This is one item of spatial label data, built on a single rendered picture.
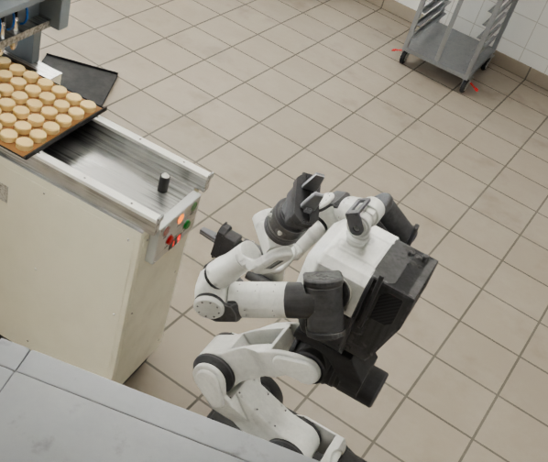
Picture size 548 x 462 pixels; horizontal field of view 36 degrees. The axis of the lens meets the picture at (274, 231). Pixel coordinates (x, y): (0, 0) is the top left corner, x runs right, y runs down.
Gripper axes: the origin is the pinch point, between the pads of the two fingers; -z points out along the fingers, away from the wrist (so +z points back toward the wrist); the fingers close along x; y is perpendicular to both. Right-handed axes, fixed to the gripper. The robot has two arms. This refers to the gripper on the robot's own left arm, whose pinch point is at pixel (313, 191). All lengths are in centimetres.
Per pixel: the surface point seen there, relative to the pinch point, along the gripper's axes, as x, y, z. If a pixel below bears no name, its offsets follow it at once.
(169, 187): 44, -14, 85
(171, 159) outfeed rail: 53, -15, 82
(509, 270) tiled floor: 105, 178, 175
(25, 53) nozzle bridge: 99, -67, 112
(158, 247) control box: 22, -14, 85
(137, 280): 16, -17, 97
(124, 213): 27, -27, 77
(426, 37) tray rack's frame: 315, 175, 247
